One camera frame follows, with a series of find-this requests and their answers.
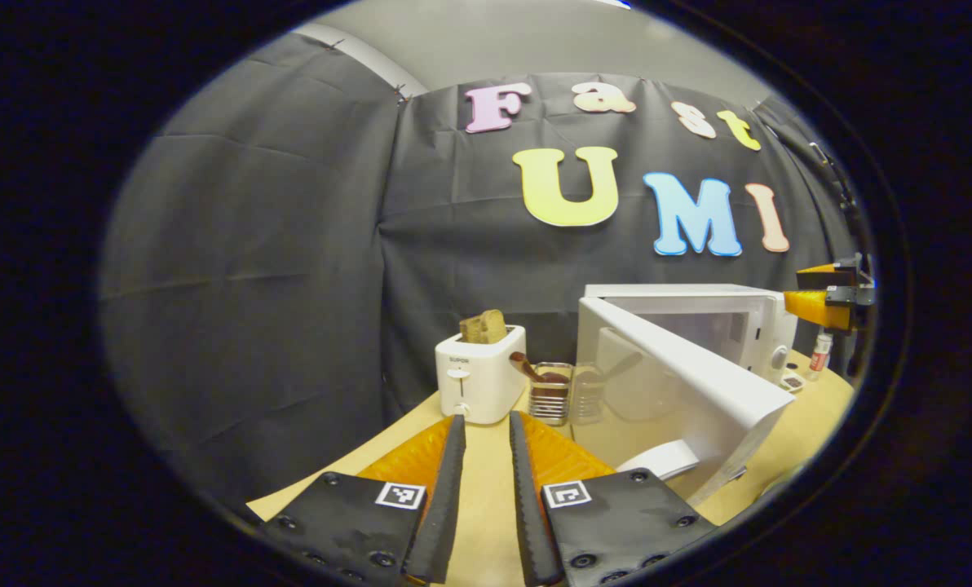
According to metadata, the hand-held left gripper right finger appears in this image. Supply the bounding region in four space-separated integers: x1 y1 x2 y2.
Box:
509 410 717 587

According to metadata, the glass utensil holder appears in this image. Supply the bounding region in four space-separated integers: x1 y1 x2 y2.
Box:
528 362 574 427

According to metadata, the brown bread slice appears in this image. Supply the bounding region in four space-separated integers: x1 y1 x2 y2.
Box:
459 309 509 345

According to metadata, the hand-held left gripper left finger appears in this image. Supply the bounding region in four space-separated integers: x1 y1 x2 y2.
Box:
259 414 467 586

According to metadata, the clear plastic bottle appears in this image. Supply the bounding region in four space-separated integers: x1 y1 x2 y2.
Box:
808 330 834 382

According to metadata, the wooden spoon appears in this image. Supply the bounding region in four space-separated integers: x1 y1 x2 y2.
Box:
509 351 570 386

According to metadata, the white toaster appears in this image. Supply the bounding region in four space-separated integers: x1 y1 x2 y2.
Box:
435 324 528 426

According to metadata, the white microwave oven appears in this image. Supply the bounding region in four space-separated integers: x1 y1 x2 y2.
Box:
574 283 800 506

